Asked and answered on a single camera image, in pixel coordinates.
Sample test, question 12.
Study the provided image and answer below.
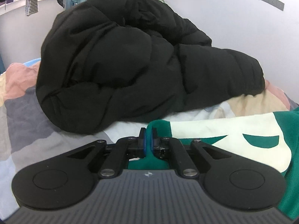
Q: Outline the green hooded sweatshirt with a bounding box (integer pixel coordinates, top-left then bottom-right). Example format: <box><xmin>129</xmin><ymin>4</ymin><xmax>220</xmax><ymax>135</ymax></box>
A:
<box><xmin>128</xmin><ymin>119</ymin><xmax>298</xmax><ymax>219</ymax></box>

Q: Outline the patchwork bed sheet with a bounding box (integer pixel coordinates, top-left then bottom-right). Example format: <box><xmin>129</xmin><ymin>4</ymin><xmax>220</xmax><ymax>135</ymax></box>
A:
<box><xmin>1</xmin><ymin>59</ymin><xmax>298</xmax><ymax>220</ymax></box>

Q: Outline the black puffer jacket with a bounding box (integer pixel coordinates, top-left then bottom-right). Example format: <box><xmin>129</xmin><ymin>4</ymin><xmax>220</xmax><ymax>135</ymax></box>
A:
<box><xmin>36</xmin><ymin>0</ymin><xmax>265</xmax><ymax>134</ymax></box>

